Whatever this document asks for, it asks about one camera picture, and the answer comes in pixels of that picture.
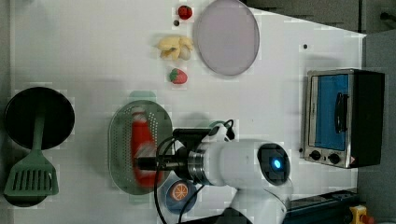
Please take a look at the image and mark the green slotted spatula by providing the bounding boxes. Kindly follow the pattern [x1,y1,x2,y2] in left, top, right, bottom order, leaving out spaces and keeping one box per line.
[4,109,59,197]

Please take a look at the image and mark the yellow peeled toy banana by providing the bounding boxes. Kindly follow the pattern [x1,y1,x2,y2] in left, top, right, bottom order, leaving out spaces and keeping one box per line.
[157,35,193,61]

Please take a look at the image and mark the dark blue bin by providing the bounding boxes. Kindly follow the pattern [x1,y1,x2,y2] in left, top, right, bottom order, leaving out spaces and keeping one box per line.
[283,190,360,224]

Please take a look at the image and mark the black camera cable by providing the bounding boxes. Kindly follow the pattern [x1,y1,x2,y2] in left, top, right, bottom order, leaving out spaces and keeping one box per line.
[153,136,206,224]

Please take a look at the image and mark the silver toaster oven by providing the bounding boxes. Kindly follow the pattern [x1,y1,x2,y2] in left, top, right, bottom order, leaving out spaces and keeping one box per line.
[304,69,385,169]

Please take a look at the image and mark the round lilac plate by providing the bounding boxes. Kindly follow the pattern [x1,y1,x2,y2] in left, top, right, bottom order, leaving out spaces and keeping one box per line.
[193,0,260,76]

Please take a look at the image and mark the red plush ketchup bottle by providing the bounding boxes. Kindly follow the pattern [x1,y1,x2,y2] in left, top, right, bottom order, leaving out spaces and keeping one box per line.
[130,106,157,188]

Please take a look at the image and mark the light red toy strawberry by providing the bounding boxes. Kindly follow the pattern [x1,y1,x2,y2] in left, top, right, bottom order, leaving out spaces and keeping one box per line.
[169,68,188,84]

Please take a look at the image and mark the blue bowl with orange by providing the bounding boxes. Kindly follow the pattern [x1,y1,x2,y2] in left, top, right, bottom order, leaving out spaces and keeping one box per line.
[164,180,197,215]

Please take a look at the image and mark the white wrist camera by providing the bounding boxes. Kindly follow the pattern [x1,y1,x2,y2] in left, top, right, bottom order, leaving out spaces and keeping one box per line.
[203,119,235,142]

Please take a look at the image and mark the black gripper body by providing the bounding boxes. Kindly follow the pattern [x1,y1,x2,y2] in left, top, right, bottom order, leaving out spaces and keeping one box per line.
[136,129,210,179]

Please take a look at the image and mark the black frying pan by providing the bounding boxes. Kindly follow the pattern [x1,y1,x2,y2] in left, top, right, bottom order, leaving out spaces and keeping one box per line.
[4,86,76,151]

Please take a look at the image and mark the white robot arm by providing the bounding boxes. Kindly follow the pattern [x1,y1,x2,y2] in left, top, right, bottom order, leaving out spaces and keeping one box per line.
[134,126,292,224]

